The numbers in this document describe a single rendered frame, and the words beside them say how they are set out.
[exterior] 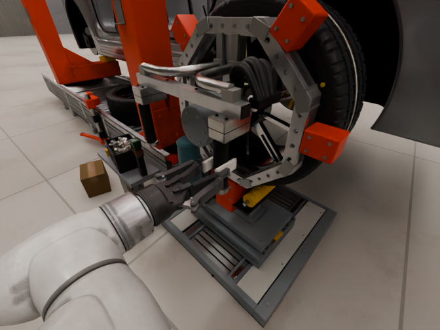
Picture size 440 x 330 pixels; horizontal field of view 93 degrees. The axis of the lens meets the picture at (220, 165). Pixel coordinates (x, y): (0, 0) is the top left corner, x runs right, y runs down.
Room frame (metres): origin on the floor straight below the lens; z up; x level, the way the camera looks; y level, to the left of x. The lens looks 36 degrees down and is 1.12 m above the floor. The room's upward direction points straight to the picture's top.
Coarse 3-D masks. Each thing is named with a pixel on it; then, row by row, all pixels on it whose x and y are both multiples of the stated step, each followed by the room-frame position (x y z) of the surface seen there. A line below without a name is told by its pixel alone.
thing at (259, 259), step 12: (204, 204) 0.91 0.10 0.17; (204, 216) 0.81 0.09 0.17; (216, 228) 0.75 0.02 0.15; (228, 228) 0.75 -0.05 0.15; (288, 228) 0.74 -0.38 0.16; (228, 240) 0.68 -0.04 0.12; (240, 240) 0.67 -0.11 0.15; (276, 240) 0.65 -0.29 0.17; (240, 252) 0.62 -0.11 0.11; (252, 252) 0.60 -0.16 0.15; (264, 252) 0.59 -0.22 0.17; (252, 264) 0.56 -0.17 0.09
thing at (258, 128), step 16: (208, 48) 0.86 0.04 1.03; (288, 96) 0.64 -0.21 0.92; (256, 112) 0.76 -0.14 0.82; (256, 128) 0.71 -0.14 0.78; (288, 128) 0.62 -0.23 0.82; (240, 144) 0.86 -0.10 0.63; (256, 144) 0.88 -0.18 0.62; (272, 144) 0.66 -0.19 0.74; (240, 160) 0.74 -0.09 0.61; (256, 160) 0.73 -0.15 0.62; (272, 160) 0.68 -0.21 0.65
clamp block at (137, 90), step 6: (138, 84) 0.66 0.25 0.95; (138, 90) 0.62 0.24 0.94; (144, 90) 0.63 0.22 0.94; (150, 90) 0.64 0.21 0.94; (156, 90) 0.66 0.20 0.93; (138, 96) 0.63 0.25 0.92; (144, 96) 0.63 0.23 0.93; (150, 96) 0.64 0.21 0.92; (156, 96) 0.66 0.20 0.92; (162, 96) 0.67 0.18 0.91; (138, 102) 0.64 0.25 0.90; (144, 102) 0.62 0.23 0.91; (150, 102) 0.64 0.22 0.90
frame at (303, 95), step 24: (216, 24) 0.71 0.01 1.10; (240, 24) 0.65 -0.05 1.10; (264, 24) 0.59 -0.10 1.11; (192, 48) 0.78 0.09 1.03; (264, 48) 0.59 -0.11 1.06; (288, 72) 0.58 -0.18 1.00; (312, 96) 0.50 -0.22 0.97; (312, 120) 0.52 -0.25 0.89; (288, 144) 0.51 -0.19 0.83; (240, 168) 0.67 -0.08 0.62; (264, 168) 0.60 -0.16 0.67; (288, 168) 0.50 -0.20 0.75
